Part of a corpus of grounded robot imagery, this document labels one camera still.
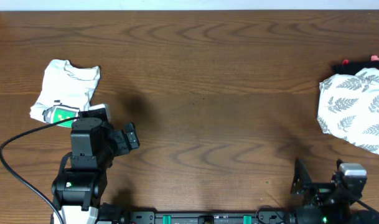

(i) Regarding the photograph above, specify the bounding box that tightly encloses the black garment with red details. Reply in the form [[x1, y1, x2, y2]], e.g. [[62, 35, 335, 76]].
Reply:
[[332, 55, 379, 75]]

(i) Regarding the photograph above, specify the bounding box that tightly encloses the white fern pattern cloth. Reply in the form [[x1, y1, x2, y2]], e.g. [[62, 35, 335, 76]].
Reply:
[[317, 68, 379, 155]]

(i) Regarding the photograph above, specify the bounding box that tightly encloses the black mounting rail with clamps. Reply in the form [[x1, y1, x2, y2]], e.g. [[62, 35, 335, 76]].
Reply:
[[97, 202, 297, 224]]

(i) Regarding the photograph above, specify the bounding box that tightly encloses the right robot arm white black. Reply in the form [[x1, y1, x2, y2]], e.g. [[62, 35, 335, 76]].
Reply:
[[284, 159, 379, 224]]

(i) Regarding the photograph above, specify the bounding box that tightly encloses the white printed t-shirt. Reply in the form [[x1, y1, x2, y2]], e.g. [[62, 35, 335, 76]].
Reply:
[[30, 59, 101, 128]]

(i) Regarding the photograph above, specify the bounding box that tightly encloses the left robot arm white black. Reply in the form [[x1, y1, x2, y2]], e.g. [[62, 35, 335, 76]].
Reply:
[[51, 118, 139, 223]]

